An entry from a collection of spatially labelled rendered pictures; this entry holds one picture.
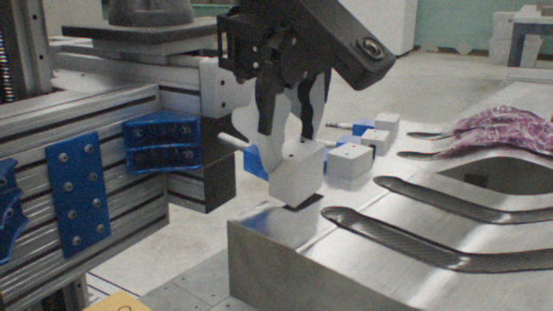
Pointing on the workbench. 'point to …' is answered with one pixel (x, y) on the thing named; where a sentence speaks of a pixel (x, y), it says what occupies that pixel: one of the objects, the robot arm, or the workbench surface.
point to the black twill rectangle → (476, 180)
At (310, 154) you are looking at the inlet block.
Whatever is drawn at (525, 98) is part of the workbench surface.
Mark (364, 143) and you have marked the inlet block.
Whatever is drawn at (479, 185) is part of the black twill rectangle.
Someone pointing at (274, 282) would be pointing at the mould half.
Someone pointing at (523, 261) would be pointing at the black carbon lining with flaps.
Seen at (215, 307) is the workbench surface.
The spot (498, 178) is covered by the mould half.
